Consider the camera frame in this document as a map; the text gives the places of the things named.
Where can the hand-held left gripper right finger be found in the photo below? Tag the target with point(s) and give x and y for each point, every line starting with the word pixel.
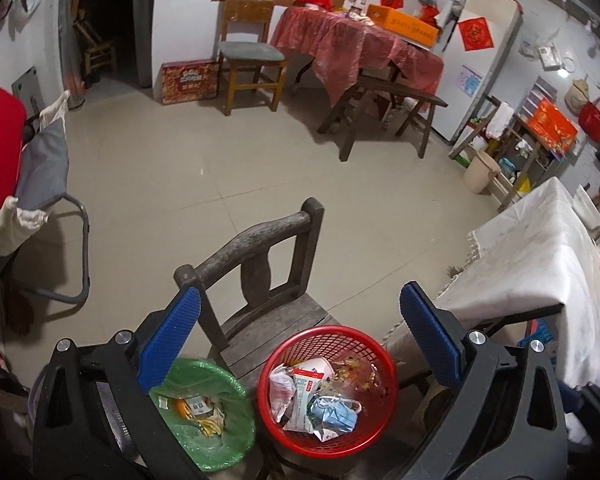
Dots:
pixel 430 335

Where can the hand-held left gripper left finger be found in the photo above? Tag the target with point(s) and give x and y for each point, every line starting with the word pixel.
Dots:
pixel 172 340

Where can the green lined basket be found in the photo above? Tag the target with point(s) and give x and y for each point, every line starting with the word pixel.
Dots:
pixel 215 380

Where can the orange peel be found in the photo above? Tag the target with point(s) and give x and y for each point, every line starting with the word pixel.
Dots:
pixel 182 408

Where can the small white labelled packet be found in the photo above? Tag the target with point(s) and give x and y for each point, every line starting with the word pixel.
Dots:
pixel 197 404

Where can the red mesh basket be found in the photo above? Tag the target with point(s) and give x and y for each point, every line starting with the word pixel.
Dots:
pixel 350 345

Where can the clear wrapper with gold print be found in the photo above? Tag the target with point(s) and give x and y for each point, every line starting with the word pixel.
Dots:
pixel 357 377

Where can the yellow banana peel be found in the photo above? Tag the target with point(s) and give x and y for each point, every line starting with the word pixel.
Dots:
pixel 212 426

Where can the clear plastic bag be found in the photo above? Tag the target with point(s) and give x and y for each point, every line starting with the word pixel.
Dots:
pixel 280 392
pixel 542 50

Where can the blue face mask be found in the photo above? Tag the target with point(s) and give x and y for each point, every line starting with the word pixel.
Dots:
pixel 335 410

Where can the blue plastic crate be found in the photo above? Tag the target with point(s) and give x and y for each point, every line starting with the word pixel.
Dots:
pixel 542 332

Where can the table with white cloth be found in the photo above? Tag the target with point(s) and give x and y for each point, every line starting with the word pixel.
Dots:
pixel 520 260

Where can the dark wooden chair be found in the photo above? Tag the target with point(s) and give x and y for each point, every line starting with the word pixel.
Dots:
pixel 260 250

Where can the metal folding chair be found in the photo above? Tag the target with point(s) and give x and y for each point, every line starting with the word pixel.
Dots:
pixel 82 240

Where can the beige bucket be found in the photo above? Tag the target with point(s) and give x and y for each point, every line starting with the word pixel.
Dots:
pixel 480 175

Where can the white cloth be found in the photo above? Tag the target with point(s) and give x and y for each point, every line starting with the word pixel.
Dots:
pixel 5 230

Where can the white bowl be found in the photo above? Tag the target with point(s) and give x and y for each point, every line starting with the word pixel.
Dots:
pixel 587 207

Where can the grey cushion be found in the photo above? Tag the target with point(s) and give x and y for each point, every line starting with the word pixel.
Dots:
pixel 45 165

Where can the wooden shelf rack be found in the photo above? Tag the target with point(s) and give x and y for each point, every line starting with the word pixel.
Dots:
pixel 517 135

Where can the white refrigerator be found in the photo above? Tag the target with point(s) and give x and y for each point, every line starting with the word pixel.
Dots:
pixel 460 115

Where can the white towel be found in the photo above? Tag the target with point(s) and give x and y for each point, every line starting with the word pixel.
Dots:
pixel 500 120

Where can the red gift box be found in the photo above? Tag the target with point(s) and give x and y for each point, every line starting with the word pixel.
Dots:
pixel 552 127

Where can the dark wooden bench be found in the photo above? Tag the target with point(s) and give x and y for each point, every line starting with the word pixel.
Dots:
pixel 400 92

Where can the red and yellow vest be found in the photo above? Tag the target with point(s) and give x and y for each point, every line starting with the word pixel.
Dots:
pixel 0 150

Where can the white calendar sheet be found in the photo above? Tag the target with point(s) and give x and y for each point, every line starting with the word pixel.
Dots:
pixel 470 81

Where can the red carton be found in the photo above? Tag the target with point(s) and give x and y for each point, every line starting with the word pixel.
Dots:
pixel 190 82

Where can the red handbag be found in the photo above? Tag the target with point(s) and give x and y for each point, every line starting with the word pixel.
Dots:
pixel 592 120

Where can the beige printed tote bag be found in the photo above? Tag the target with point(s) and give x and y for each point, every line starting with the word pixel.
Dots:
pixel 576 97

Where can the grey board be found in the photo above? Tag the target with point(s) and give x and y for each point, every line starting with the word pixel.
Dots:
pixel 27 85

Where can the wooden chair with grey seat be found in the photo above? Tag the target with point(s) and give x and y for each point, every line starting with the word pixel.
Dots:
pixel 250 52

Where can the small wooden stool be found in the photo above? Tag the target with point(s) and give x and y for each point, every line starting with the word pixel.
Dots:
pixel 100 50

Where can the clear hanging plastic bag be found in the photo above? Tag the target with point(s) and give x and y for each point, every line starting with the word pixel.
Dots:
pixel 542 50

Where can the orange box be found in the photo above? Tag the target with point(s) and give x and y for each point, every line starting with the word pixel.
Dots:
pixel 402 25

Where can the table with red cloth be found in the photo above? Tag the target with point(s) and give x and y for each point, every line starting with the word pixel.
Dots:
pixel 330 35

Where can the grey door frame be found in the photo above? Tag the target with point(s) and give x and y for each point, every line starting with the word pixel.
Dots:
pixel 142 25

